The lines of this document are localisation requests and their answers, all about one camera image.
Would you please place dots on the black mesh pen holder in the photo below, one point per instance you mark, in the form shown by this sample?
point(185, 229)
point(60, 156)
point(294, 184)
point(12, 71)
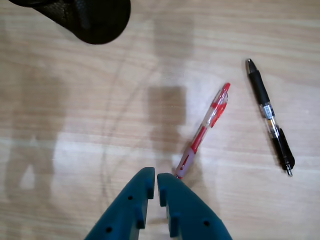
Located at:
point(95, 20)

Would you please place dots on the red white retractable pen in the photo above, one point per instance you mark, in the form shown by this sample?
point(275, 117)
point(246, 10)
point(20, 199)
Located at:
point(200, 135)

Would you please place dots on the black rubber grip retractable pen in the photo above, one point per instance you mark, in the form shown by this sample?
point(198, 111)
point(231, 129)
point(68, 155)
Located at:
point(262, 95)

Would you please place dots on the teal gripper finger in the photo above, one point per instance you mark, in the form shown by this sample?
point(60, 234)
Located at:
point(190, 215)
point(125, 212)

